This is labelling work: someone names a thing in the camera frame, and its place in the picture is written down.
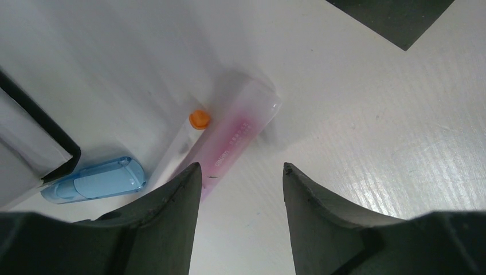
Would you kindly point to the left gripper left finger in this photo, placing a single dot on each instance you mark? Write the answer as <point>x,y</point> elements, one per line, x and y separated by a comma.
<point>151,235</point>

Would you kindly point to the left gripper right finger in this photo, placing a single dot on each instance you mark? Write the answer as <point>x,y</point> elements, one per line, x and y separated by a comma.
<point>332,235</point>

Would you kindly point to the orange capped white pen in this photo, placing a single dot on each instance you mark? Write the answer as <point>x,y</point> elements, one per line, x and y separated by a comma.
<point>187,136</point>

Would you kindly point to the pink translucent tube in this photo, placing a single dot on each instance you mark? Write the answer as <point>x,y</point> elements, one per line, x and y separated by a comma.
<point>246,107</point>

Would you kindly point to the black booklet with gold emblem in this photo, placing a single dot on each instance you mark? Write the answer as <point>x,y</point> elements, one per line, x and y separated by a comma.
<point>401,22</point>

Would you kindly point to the grey and white book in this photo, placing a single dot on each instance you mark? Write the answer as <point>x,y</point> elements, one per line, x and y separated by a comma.
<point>35,150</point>

